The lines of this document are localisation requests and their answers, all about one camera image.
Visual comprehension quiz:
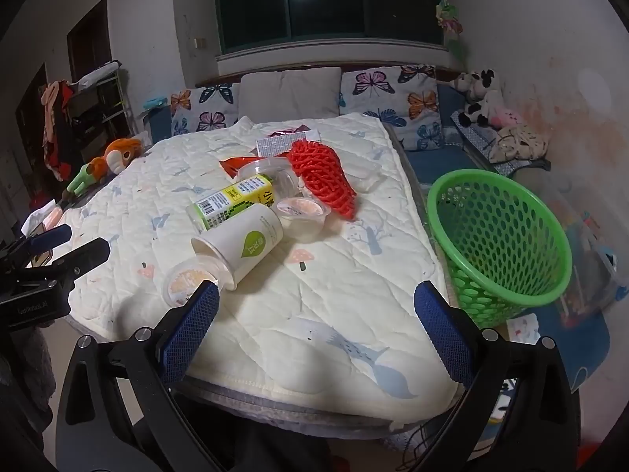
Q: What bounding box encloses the clear plastic tub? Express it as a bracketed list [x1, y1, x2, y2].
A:
[237, 157, 302, 202]

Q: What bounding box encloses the person's left forearm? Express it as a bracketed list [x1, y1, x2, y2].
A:
[0, 324, 56, 421]

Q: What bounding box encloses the dark wooden door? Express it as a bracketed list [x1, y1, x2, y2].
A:
[66, 0, 109, 84]

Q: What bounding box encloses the dark window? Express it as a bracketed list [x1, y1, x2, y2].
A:
[215, 0, 445, 55]

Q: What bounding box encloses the red foam fruit net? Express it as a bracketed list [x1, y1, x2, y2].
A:
[287, 140, 357, 221]

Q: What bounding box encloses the red hanging garment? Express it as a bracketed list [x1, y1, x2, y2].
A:
[39, 80, 74, 183]

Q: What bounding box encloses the white paper cup green leaf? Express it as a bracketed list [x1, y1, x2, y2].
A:
[191, 204, 285, 291]

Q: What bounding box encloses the clear jelly cup peach lid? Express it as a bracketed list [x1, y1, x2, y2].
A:
[275, 197, 331, 243]

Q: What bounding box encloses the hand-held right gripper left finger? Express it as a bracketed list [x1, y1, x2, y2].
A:
[55, 280, 220, 472]

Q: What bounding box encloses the white quilted blanket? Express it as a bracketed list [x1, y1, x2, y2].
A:
[64, 112, 465, 431]

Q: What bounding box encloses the plain grey pillow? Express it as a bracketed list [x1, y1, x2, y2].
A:
[237, 66, 343, 126]

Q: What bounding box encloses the green yellow drink carton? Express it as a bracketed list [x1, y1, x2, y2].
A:
[186, 173, 276, 232]

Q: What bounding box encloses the green plastic basket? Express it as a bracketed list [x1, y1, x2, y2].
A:
[427, 169, 573, 328]

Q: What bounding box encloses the flower wall decoration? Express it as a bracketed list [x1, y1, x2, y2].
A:
[435, 0, 467, 60]

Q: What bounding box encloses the orange snack wrapper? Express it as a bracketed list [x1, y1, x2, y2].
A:
[219, 156, 263, 179]

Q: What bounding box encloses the clear plastic tray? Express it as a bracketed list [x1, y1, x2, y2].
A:
[350, 164, 390, 194]

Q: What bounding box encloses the metal shelf rack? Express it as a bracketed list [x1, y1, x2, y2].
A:
[66, 60, 136, 158]

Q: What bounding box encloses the black and white plush toy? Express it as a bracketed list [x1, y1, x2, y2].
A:
[449, 69, 507, 129]

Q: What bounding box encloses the spotted plush toy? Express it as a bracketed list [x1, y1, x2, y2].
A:
[489, 125, 548, 163]

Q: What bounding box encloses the large butterfly print pillow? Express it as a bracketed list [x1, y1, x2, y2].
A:
[339, 63, 443, 152]

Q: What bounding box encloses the pink plush toy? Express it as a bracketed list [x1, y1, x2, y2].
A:
[491, 105, 524, 129]

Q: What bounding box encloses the clear plastic storage box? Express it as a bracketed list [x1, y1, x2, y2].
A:
[550, 197, 625, 315]

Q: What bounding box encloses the orange plush toy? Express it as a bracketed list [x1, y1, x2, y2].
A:
[66, 138, 143, 196]

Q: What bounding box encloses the small butterfly print pillow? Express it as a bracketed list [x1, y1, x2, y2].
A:
[169, 83, 241, 138]

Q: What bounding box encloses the small clear jelly cup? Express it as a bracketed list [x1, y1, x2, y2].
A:
[164, 254, 232, 308]

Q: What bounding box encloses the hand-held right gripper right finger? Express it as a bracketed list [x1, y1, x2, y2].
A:
[414, 280, 581, 472]

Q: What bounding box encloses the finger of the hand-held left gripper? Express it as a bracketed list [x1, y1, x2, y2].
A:
[46, 237, 111, 296]
[0, 223, 73, 261]

